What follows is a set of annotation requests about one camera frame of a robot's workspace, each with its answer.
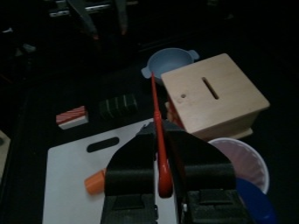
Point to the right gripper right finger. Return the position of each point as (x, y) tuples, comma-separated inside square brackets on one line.
[(205, 172)]

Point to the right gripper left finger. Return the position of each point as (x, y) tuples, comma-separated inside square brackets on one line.
[(128, 175)]

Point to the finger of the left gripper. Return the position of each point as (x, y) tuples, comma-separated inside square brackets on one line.
[(121, 16), (82, 17)]

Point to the orange toy carrot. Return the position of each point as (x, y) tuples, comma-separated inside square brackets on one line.
[(94, 182)]

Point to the red toy knife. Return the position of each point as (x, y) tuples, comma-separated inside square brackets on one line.
[(163, 175)]

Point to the red plastic cup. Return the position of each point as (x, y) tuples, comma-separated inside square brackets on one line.
[(240, 157)]

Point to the white plastic cutting board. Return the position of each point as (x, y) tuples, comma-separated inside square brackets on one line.
[(65, 175)]

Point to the blue toy utensil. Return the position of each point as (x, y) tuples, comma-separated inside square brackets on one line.
[(256, 204)]

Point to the light blue bottle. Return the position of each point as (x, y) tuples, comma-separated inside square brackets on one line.
[(171, 62)]

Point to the green striped sushi block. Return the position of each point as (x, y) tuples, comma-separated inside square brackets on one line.
[(116, 106)]

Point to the red striped sushi block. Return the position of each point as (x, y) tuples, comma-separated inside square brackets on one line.
[(72, 118)]

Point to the wooden slot box red drawer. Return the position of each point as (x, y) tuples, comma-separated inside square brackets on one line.
[(217, 96)]

